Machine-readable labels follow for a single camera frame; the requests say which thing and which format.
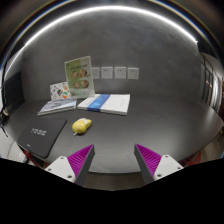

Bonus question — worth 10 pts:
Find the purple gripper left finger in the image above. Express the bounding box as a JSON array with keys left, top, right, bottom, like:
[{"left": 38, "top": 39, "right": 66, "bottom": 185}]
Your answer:
[{"left": 46, "top": 145, "right": 95, "bottom": 186}]

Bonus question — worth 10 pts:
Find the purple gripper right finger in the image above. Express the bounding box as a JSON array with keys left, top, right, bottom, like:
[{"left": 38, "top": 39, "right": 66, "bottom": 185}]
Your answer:
[{"left": 134, "top": 144, "right": 182, "bottom": 184}]

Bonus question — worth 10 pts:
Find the yellow computer mouse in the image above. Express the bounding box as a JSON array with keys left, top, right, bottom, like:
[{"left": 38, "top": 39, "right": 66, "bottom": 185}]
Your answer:
[{"left": 72, "top": 118, "right": 92, "bottom": 134}]

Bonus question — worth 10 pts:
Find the grey magazine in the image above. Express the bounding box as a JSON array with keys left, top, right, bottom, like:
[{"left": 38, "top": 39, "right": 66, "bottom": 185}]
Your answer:
[{"left": 37, "top": 98, "right": 76, "bottom": 116}]

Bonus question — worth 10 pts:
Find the white book blue stripe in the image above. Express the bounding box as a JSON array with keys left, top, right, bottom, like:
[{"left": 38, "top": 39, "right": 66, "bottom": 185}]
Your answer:
[{"left": 77, "top": 94, "right": 130, "bottom": 115}]

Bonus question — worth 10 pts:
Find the small sticker card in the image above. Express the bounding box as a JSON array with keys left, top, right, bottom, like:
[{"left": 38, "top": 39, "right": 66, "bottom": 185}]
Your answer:
[{"left": 50, "top": 82, "right": 70, "bottom": 100}]

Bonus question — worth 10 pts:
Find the green standing flyer sign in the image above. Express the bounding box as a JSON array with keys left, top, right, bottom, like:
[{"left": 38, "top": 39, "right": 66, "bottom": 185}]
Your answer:
[{"left": 65, "top": 56, "right": 95, "bottom": 99}]

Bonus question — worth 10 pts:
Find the black monitor at left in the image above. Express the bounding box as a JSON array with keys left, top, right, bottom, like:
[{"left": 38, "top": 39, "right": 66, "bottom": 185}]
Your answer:
[{"left": 3, "top": 72, "right": 25, "bottom": 116}]

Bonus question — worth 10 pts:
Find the white wall socket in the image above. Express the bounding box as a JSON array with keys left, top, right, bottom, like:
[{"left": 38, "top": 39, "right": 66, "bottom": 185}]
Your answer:
[
  {"left": 101, "top": 67, "right": 113, "bottom": 79},
  {"left": 114, "top": 67, "right": 127, "bottom": 79},
  {"left": 91, "top": 67, "right": 100, "bottom": 79},
  {"left": 128, "top": 67, "right": 139, "bottom": 80}
]

